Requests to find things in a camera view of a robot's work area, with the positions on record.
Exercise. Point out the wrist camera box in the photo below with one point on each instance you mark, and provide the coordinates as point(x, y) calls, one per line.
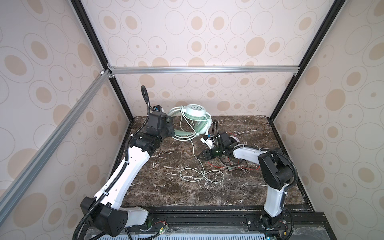
point(209, 141)
point(157, 108)

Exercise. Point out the horizontal aluminium frame bar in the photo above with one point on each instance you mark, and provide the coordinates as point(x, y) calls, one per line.
point(204, 70)

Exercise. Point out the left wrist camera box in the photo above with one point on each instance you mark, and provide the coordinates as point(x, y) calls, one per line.
point(157, 108)

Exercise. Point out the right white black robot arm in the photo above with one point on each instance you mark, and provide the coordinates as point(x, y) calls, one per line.
point(279, 172)

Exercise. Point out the white black red-cabled headphones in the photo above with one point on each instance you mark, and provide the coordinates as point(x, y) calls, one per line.
point(238, 153)

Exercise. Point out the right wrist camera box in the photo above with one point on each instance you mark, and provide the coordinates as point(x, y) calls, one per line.
point(209, 141)

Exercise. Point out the right black frame post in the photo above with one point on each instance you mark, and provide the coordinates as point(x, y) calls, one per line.
point(313, 47)

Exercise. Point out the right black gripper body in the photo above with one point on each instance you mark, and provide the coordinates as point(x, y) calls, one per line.
point(215, 152)

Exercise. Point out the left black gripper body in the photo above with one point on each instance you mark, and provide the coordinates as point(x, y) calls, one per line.
point(168, 129)

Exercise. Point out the left slanted aluminium frame bar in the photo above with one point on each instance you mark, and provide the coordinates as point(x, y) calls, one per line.
point(23, 181)

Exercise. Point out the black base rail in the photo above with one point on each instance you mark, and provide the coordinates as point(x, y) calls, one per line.
point(299, 222)

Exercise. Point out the black frame post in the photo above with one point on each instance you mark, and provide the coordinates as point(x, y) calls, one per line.
point(96, 44)
point(313, 47)

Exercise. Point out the mint green wired headphones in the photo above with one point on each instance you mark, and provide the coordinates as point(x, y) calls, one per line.
point(200, 121)

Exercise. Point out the left black frame post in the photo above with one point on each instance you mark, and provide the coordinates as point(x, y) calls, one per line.
point(96, 44)

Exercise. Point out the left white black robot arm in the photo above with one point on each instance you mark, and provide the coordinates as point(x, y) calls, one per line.
point(104, 211)

